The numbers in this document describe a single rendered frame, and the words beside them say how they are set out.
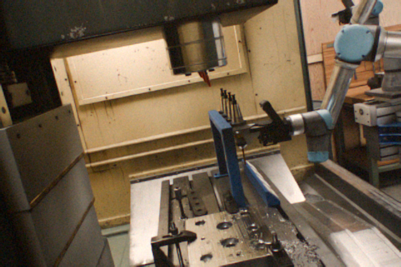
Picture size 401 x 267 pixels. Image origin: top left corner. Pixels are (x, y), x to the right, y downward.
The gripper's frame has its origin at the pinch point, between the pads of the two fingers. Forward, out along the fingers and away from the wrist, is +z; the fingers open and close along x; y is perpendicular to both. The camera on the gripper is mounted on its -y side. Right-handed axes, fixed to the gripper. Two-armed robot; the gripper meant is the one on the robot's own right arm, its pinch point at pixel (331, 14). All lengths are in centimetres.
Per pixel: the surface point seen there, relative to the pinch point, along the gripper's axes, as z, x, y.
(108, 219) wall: 21, -167, 69
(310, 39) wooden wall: 127, 76, 24
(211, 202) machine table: -54, -123, 52
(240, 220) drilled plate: -93, -126, 42
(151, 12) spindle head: -102, -133, -20
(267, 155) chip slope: -6, -70, 64
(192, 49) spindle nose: -99, -126, -9
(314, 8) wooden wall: 125, 88, -4
